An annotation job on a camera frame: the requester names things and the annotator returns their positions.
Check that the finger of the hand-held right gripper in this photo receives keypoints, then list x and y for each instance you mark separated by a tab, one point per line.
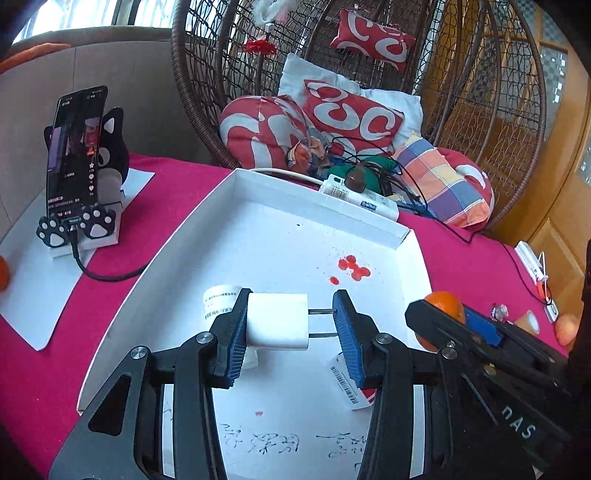
434	321
482	328

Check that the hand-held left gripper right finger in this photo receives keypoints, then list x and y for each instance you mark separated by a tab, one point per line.
348	350

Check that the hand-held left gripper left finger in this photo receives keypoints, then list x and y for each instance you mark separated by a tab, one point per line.
238	350

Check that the large orange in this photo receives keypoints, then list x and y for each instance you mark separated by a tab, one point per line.
445	304

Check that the brown tape roll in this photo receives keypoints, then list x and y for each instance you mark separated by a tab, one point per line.
527	321

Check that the white charger plug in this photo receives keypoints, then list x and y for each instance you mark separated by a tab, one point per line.
277	321

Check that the white cardboard box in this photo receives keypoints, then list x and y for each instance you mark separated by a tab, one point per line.
277	240

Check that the barcode tag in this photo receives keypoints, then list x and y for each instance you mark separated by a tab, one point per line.
350	385

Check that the pink tablecloth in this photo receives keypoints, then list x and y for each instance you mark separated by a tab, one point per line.
461	263

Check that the white power bank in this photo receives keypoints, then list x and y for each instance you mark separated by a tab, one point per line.
531	261

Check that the apple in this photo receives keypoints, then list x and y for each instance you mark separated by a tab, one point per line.
567	330

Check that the white power strip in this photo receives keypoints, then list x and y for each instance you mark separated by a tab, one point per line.
369	201

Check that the plaid cushion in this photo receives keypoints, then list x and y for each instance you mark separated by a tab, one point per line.
438	180

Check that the dark plug adapter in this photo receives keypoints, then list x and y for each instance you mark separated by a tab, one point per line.
356	180

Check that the green cloth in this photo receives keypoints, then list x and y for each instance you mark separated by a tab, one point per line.
383	164

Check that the colourful crumpled cloth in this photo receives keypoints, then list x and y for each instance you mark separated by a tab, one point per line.
307	152

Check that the white paper sheet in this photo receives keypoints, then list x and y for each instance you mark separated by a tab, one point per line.
27	295

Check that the square red white cushion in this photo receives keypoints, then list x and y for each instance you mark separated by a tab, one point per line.
351	110

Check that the black cat phone stand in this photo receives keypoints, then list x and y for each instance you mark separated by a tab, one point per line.
113	143

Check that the small orange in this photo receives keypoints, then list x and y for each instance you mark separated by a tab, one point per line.
3	273

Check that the black smartphone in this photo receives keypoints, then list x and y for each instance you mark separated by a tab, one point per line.
74	152

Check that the wicker hanging chair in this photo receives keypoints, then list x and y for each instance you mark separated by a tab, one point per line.
217	92

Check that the small red white pillow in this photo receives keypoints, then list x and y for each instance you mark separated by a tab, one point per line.
374	37

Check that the red flower ornament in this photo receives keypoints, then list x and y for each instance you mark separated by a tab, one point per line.
259	46

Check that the white feather dreamcatcher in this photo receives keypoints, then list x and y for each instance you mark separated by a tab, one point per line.
272	9

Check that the window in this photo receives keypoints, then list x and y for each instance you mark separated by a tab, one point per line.
69	14

